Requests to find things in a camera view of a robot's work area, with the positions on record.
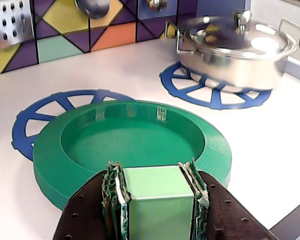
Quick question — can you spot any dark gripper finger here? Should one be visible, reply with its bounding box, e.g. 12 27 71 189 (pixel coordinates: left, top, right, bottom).
177 159 279 240
52 161 131 240

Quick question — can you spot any green round plate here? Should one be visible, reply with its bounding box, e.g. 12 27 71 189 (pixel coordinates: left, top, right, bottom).
32 99 233 240

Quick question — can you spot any steel pot lid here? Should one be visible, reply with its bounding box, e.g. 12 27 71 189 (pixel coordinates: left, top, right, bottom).
181 10 298 61

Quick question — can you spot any blue printed stove burner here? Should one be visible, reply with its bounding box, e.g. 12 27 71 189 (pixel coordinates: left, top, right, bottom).
158 60 273 111
10 88 139 161

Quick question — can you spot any steel pot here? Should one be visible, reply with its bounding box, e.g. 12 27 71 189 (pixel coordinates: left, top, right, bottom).
175 17 300 91

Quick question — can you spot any blue toy kitchen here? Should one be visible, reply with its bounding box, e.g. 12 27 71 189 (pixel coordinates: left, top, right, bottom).
0 0 300 240

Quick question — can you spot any colourful patterned backsplash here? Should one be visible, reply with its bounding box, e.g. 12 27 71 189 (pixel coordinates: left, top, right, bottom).
0 0 198 77

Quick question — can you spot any small metal grater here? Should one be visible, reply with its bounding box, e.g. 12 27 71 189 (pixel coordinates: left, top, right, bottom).
0 0 34 49

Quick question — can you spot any metal ladle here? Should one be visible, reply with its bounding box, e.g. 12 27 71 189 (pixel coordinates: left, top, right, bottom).
74 0 111 19

